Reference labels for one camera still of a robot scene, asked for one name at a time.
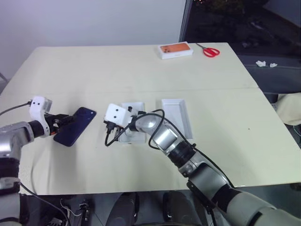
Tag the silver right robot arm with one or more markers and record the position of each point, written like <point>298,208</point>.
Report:
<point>165,139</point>

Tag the white phone box base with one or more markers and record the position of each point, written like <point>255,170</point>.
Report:
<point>138,139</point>

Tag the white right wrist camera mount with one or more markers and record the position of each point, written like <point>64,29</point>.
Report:
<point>116,114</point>

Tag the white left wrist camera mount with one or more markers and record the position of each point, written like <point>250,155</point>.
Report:
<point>39,108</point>

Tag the dark rounded shape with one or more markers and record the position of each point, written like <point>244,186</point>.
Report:
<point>178,208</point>
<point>127,209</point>

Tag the dark blue smartphone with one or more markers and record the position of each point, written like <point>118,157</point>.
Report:
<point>76,128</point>

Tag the white box with orange phone print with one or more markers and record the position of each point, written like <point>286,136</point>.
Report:
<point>175,50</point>

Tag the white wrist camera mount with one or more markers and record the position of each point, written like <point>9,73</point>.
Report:
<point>116,114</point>
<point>39,108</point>

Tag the white phone box lid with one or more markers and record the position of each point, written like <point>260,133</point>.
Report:
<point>175,117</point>

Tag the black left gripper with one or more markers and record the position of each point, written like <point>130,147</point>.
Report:
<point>52,120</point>

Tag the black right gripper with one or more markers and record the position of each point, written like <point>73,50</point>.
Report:
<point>112,129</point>

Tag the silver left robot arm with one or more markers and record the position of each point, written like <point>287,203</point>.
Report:
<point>14,134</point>

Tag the crumpled white paper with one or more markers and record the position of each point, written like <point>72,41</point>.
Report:
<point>273,65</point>
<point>261,63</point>

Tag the dark grey couch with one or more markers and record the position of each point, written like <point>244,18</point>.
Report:
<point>270,70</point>

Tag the cream cushion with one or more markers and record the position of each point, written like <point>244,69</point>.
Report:
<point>290,108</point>

